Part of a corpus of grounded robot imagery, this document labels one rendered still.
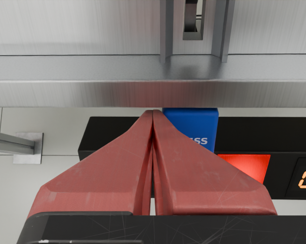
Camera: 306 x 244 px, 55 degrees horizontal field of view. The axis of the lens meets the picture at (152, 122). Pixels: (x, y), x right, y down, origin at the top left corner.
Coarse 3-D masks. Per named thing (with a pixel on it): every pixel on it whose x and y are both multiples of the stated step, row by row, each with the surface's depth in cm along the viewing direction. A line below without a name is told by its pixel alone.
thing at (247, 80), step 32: (0, 64) 11; (32, 64) 11; (64, 64) 11; (96, 64) 11; (128, 64) 11; (160, 64) 11; (192, 64) 11; (224, 64) 11; (256, 64) 11; (288, 64) 11; (0, 96) 11; (32, 96) 11; (64, 96) 11; (96, 96) 11; (128, 96) 11; (160, 96) 11; (192, 96) 10; (224, 96) 10; (256, 96) 10; (288, 96) 10
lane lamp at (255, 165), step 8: (232, 160) 16; (240, 160) 16; (248, 160) 16; (256, 160) 16; (264, 160) 16; (240, 168) 17; (248, 168) 17; (256, 168) 17; (264, 168) 17; (256, 176) 17; (264, 176) 17
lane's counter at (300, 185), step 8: (304, 160) 16; (296, 168) 17; (304, 168) 17; (296, 176) 17; (304, 176) 17; (296, 184) 17; (304, 184) 17; (288, 192) 18; (296, 192) 18; (304, 192) 18
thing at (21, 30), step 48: (0, 0) 11; (48, 0) 11; (96, 0) 11; (144, 0) 11; (240, 0) 11; (288, 0) 11; (0, 48) 12; (48, 48) 12; (96, 48) 12; (144, 48) 12; (192, 48) 12; (240, 48) 12; (288, 48) 12
